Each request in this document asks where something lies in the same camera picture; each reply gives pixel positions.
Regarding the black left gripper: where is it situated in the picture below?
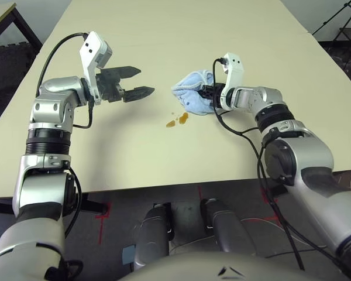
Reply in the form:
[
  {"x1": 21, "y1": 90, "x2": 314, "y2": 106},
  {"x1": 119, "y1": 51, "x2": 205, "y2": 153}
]
[{"x1": 95, "y1": 66, "x2": 156, "y2": 104}]

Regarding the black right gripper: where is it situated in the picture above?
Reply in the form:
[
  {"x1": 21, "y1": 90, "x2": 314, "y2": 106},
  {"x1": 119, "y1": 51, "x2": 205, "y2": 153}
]
[{"x1": 196, "y1": 83, "x2": 226, "y2": 108}]

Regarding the light blue terry rag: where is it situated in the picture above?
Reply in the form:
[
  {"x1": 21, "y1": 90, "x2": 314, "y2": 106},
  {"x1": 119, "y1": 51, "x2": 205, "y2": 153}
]
[{"x1": 171, "y1": 68, "x2": 216, "y2": 116}]

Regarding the black table foot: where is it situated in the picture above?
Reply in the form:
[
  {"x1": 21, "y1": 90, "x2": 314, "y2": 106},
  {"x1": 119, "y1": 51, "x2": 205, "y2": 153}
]
[
  {"x1": 268, "y1": 177, "x2": 288, "y2": 197},
  {"x1": 78, "y1": 191, "x2": 109, "y2": 215}
]

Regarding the black foam floor mat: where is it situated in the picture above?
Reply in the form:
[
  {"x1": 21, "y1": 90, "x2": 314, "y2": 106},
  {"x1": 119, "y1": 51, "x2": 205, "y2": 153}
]
[{"x1": 0, "y1": 42, "x2": 42, "y2": 131}]

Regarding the black framed side table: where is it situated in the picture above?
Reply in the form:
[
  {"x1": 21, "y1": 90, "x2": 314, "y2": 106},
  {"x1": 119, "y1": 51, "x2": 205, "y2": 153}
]
[{"x1": 0, "y1": 2, "x2": 44, "y2": 48}]

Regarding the grey robot right leg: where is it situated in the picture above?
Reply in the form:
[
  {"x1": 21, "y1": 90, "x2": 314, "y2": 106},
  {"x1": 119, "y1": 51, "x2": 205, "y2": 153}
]
[{"x1": 199, "y1": 198, "x2": 259, "y2": 259}]

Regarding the grey robot leg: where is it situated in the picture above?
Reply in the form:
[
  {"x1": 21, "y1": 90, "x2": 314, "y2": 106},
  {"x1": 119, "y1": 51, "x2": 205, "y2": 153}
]
[
  {"x1": 133, "y1": 201, "x2": 174, "y2": 270},
  {"x1": 199, "y1": 198, "x2": 259, "y2": 259}
]

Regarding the grey robot left leg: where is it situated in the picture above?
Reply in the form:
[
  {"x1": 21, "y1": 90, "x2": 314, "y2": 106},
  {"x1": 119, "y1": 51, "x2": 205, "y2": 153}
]
[{"x1": 133, "y1": 201, "x2": 174, "y2": 270}]

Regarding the black tripod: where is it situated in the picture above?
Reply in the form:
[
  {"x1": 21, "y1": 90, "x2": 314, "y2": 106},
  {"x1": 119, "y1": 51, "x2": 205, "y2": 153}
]
[{"x1": 311, "y1": 0, "x2": 351, "y2": 37}]

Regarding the blue floor tape patch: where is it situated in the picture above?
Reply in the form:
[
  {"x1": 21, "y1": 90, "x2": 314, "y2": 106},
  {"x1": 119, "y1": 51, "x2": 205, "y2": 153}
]
[{"x1": 122, "y1": 245, "x2": 137, "y2": 266}]

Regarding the beige robot torso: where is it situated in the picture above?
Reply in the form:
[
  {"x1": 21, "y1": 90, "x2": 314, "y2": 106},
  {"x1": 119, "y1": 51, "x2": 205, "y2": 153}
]
[{"x1": 128, "y1": 251, "x2": 350, "y2": 281}]

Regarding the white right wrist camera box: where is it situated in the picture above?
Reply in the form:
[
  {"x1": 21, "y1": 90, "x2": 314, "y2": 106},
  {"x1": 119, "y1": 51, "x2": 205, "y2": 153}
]
[{"x1": 219, "y1": 52, "x2": 246, "y2": 112}]

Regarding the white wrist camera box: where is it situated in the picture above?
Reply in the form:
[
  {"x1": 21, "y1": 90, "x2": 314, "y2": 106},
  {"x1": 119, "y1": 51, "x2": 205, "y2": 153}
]
[
  {"x1": 219, "y1": 52, "x2": 246, "y2": 112},
  {"x1": 78, "y1": 30, "x2": 113, "y2": 107}
]

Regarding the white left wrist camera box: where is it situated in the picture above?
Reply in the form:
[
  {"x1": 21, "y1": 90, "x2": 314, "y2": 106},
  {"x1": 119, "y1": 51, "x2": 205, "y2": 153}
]
[{"x1": 78, "y1": 30, "x2": 113, "y2": 107}]

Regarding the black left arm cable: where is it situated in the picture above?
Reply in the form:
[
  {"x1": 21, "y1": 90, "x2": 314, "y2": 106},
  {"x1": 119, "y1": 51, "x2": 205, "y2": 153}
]
[{"x1": 36, "y1": 32, "x2": 94, "y2": 238}]

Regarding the white floor cable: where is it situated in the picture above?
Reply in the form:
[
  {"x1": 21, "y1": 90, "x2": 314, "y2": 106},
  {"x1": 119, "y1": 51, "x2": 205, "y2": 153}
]
[{"x1": 168, "y1": 215, "x2": 329, "y2": 250}]

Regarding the black floor cable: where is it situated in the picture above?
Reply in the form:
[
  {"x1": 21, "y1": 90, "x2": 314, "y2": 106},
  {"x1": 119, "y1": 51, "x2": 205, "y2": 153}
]
[{"x1": 264, "y1": 248, "x2": 328, "y2": 260}]

